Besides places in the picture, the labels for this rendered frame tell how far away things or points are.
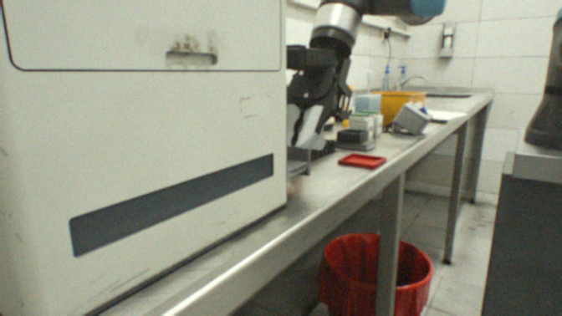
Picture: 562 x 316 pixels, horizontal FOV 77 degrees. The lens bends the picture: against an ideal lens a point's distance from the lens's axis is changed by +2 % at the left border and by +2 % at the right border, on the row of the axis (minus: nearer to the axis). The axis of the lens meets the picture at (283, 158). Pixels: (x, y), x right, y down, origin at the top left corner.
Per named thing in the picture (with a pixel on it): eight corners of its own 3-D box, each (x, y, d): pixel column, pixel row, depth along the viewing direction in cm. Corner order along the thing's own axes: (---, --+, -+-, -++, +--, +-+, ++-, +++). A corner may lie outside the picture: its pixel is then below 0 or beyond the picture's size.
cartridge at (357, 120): (366, 144, 82) (368, 114, 80) (347, 141, 85) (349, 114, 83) (372, 140, 85) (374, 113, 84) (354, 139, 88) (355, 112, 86)
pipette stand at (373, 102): (373, 135, 93) (375, 96, 91) (348, 132, 97) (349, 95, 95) (384, 129, 102) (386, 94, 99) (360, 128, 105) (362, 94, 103)
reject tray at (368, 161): (373, 170, 61) (374, 165, 60) (337, 164, 64) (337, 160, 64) (386, 161, 66) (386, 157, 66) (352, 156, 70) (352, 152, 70)
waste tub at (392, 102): (410, 129, 101) (412, 94, 99) (365, 125, 109) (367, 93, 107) (423, 124, 112) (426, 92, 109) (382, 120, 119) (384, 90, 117)
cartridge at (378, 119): (375, 139, 87) (377, 112, 86) (357, 137, 90) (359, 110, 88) (381, 136, 91) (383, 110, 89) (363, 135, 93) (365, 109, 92)
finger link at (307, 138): (323, 175, 54) (338, 119, 56) (307, 163, 49) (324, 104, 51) (305, 171, 56) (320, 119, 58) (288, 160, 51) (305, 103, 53)
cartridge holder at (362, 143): (366, 151, 74) (367, 135, 73) (328, 146, 79) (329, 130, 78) (375, 147, 78) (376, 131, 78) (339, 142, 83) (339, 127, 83)
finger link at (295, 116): (305, 171, 56) (320, 119, 58) (288, 160, 51) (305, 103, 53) (289, 169, 58) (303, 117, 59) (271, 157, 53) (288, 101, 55)
